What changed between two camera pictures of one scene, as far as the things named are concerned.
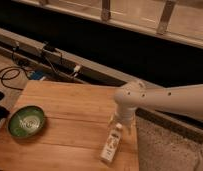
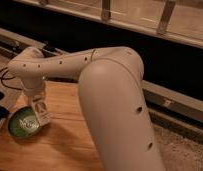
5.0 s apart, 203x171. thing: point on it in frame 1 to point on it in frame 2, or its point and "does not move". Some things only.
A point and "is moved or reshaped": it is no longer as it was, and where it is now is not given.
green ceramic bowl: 26,122 does not move
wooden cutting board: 80,121 does not move
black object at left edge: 1,112 does not move
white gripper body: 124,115 to 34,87
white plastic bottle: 111,143 is moved or reshaped
